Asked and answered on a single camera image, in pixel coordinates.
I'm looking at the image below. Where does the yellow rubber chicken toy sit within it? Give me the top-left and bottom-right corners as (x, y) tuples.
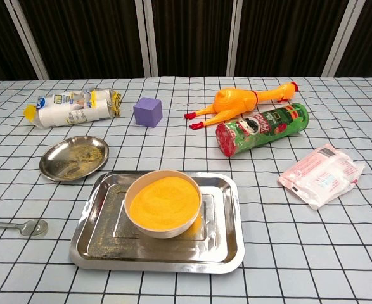
(184, 81), (300, 130)

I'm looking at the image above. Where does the purple foam cube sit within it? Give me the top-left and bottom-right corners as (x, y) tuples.
(132, 97), (164, 129)

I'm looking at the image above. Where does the white bowl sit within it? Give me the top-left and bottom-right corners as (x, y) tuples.
(124, 170), (203, 239)

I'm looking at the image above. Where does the white yellow snack bag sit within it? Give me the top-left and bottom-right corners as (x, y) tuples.
(23, 88), (124, 129)

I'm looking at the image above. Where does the blue checkered tablecloth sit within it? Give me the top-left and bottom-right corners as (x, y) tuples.
(0, 75), (372, 304)

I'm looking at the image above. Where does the round steel plate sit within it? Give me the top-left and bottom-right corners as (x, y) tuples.
(39, 136), (110, 182)

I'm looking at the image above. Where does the orange bowl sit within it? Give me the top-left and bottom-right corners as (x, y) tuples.
(129, 176), (201, 231)

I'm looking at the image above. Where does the metal spoon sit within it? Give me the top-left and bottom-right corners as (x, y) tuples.
(0, 219), (49, 238)

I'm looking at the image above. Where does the rectangular steel tray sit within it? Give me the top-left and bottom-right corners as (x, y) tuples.
(68, 170), (245, 275)

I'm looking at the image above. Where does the pink white plastic packet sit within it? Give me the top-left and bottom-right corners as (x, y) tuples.
(277, 142), (366, 211)

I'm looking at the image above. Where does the green Pringles can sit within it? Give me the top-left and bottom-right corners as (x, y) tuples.
(215, 102), (310, 158)

